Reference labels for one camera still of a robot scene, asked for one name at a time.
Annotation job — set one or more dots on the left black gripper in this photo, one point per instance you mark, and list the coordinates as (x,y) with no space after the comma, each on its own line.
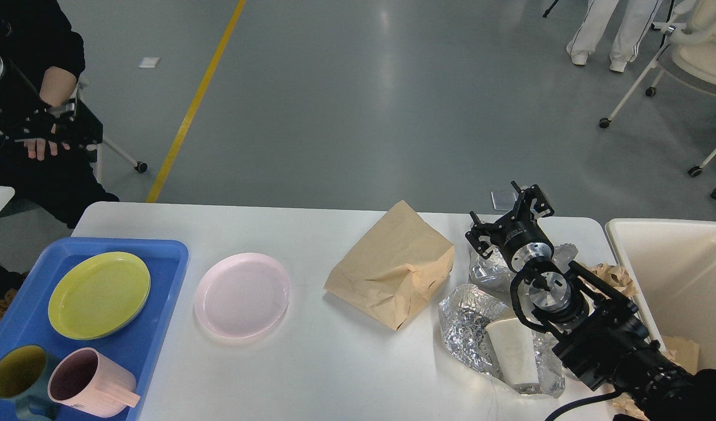
(24,116)

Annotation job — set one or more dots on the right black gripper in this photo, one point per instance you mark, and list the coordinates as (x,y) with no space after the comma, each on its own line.
(519,238)

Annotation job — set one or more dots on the pink mug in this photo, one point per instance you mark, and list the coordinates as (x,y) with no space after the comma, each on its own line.
(90,382)

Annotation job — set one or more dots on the pink plate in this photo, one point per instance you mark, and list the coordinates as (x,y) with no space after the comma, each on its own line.
(242,296)

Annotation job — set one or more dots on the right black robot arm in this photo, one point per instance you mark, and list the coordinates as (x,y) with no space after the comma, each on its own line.
(599,338)

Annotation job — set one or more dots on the seated person's hand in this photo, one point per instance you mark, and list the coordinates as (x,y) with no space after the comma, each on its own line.
(39,148)

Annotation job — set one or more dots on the seated person in black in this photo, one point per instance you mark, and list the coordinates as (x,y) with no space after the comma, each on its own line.
(50,54)

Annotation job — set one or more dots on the grey floor plate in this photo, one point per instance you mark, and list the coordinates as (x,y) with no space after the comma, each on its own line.
(504,200)

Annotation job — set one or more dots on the crumpled foil upper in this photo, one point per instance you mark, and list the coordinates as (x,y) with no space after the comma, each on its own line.
(489,270)

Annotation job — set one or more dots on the crumpled foil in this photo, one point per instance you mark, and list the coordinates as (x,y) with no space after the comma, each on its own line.
(464,316)
(489,270)

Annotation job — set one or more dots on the crumpled foil lower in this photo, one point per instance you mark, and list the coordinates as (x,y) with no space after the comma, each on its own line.
(464,316)

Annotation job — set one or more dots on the white chair left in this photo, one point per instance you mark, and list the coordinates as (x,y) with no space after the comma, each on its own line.
(109,146)

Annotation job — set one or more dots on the white paper cup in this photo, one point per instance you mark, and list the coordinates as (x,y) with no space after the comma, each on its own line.
(513,345)

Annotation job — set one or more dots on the crumpled brown paper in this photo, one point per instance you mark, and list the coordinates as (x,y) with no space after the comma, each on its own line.
(616,276)

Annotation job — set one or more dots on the brown paper bag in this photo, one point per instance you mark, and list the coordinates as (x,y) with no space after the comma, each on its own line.
(395,269)

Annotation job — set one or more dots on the yellow plate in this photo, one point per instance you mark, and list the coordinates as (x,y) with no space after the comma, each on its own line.
(99,296)

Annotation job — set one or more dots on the cream plastic bin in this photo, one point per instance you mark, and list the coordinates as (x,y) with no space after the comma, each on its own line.
(673,262)

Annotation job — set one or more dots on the blue plastic tray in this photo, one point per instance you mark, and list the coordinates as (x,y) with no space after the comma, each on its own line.
(136,347)

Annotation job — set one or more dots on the teal mug yellow inside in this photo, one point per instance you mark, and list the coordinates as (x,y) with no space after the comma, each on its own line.
(25,375)

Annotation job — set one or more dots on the cream office chair right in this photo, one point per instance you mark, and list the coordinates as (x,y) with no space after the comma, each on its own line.
(689,53)

